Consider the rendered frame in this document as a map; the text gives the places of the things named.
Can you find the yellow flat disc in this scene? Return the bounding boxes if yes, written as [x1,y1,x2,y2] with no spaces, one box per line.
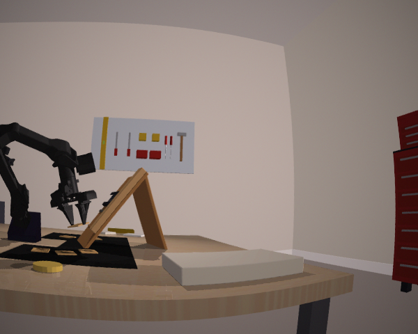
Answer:
[33,261,63,273]

